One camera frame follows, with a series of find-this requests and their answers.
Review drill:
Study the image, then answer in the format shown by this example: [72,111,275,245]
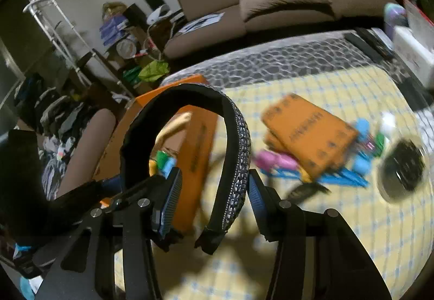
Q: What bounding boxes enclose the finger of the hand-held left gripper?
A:
[51,177,121,219]

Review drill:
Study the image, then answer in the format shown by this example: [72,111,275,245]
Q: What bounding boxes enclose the white tissue box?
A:
[392,25,434,84]

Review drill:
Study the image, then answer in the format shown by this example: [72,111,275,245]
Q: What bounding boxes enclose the round clear hair-tie container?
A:
[377,139,428,203]

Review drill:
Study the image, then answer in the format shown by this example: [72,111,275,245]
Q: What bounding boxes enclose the pink hair roller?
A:
[255,150,280,172]
[276,153,301,172]

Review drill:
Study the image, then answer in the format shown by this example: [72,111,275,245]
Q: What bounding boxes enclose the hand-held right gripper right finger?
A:
[248,169,392,300]

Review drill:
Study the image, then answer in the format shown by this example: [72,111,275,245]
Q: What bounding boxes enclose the purple boxes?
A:
[99,14,128,47]

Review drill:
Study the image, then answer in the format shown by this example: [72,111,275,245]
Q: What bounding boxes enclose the person's left forearm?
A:
[57,108,117,202]

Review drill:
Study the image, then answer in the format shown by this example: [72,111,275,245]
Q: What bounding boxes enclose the white foam roller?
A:
[380,112,396,138]

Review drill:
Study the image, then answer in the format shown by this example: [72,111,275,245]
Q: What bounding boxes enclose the black remote control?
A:
[343,33,383,64]
[355,28,394,59]
[371,28,396,50]

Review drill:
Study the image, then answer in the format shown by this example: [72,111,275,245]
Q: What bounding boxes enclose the yellow checkered cloth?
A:
[113,66,423,300]

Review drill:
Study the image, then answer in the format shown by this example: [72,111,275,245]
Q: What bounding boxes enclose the purple container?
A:
[383,3,410,37]

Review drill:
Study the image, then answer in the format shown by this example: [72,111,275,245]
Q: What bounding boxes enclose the green plastic bag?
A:
[123,60,170,84]

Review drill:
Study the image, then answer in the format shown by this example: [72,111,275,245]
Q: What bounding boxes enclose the black comb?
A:
[288,182,332,203]

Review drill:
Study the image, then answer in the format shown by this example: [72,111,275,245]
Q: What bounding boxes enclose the blue hair roller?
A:
[161,157,177,176]
[354,119,371,142]
[352,154,374,176]

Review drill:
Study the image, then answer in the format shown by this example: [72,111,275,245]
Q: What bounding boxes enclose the orange box lid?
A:
[261,93,360,183]

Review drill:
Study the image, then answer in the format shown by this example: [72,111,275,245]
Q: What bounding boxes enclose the paper sheet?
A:
[180,13,225,34]

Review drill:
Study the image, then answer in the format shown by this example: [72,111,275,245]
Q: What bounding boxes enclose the black rhinestone headband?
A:
[120,84,252,255]

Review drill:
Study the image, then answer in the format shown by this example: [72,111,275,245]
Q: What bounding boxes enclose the grey stone-pattern tablecloth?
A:
[159,28,434,126]

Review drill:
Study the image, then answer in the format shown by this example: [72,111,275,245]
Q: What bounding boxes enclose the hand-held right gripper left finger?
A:
[34,167,184,300]

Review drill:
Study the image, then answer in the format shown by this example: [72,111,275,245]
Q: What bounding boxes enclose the orange storage box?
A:
[94,75,218,233]

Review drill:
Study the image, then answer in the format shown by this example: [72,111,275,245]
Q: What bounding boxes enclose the pile of clothes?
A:
[14,75,100,185]

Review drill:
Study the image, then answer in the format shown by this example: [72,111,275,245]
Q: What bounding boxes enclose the white clothes rack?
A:
[23,0,100,88]

